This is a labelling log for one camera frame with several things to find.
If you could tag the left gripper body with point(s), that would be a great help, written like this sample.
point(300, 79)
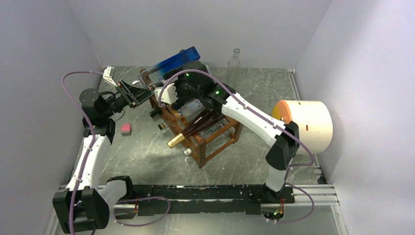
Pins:
point(121, 97)

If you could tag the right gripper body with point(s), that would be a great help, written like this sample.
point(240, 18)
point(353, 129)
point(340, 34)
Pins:
point(185, 93)

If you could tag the blue square glass bottle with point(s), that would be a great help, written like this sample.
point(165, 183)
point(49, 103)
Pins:
point(156, 72)

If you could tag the brown bottle gold foil top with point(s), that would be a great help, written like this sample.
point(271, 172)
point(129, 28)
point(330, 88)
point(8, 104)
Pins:
point(205, 119)

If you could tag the clear round glass bottle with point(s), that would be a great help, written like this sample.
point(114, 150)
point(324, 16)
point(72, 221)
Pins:
point(233, 69)

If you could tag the clear square whisky bottle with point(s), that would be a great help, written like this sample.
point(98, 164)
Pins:
point(191, 109)

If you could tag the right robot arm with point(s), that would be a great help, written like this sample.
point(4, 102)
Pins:
point(283, 139)

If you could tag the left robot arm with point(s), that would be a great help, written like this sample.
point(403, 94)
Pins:
point(83, 206)

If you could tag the brown wooden wine rack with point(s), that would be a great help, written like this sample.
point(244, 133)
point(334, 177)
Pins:
point(207, 143)

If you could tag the clear bottle white cap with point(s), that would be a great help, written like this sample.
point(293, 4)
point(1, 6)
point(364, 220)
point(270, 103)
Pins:
point(188, 153)

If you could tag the pink eraser block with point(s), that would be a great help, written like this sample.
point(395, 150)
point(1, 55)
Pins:
point(126, 129)

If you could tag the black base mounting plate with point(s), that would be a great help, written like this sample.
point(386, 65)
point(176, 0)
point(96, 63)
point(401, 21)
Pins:
point(148, 200)

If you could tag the white cylinder orange yellow end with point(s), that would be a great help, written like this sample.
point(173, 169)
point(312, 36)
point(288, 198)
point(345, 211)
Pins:
point(313, 119)

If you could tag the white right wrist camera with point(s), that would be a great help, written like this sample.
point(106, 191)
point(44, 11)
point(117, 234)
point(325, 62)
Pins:
point(169, 95)

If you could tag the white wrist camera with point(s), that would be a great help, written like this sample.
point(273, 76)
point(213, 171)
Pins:
point(169, 95)
point(108, 75)

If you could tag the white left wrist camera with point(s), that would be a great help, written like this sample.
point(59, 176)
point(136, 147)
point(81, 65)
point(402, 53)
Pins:
point(108, 75)

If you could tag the aluminium rail frame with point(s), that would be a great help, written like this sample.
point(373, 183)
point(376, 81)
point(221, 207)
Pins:
point(321, 194)

